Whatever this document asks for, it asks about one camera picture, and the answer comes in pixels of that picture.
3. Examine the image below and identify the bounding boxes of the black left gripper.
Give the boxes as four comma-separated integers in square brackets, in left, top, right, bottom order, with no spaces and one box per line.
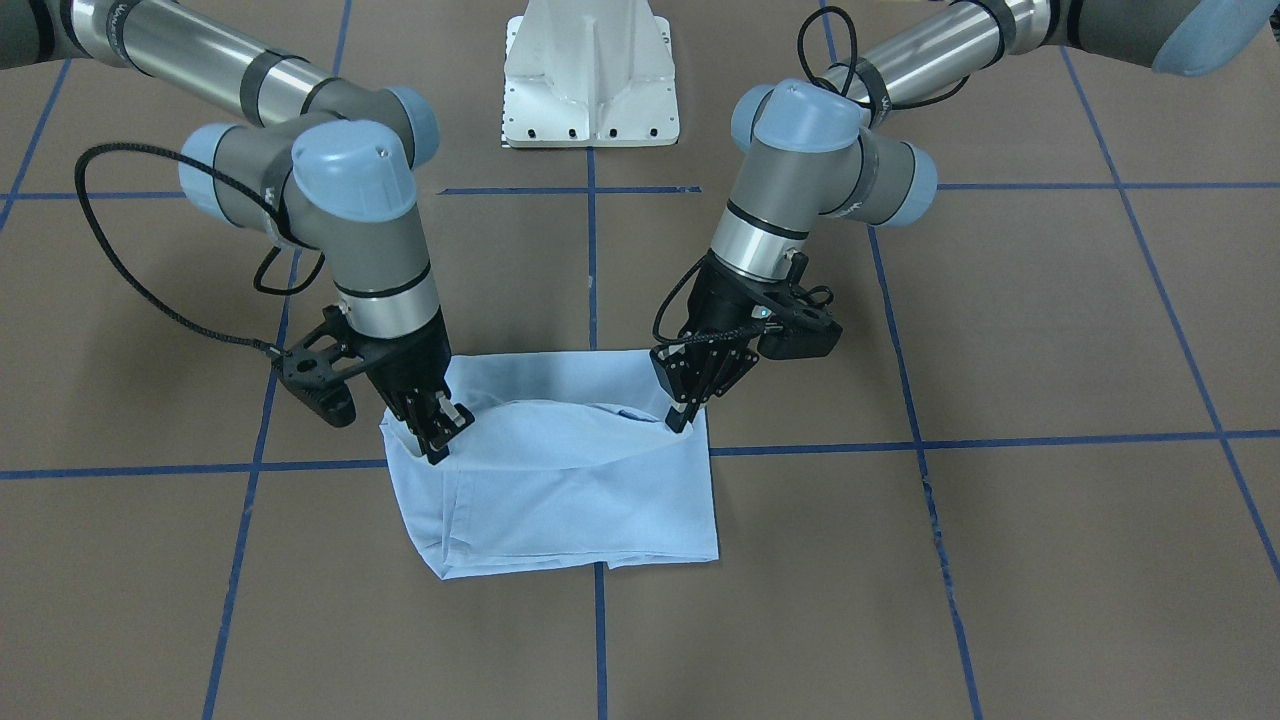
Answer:
[650,250,844,434]

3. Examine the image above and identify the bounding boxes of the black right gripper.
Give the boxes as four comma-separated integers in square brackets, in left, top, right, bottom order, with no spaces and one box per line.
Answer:
[271,305,475,465]

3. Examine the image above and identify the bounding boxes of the light blue t-shirt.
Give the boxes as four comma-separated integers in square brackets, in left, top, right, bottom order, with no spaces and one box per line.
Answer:
[380,348,719,580]

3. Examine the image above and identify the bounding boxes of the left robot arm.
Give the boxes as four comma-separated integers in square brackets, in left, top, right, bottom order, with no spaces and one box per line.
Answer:
[650,1,1275,433]

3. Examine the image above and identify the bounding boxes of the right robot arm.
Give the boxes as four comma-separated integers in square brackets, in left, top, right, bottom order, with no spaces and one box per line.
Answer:
[3,1,474,464]

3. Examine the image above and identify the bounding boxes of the black braided cable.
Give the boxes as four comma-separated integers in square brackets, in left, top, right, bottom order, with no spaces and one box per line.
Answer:
[652,5,972,346]
[74,142,326,356]

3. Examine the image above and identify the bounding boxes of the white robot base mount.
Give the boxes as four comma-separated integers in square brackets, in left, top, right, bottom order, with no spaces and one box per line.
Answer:
[500,1,681,149]

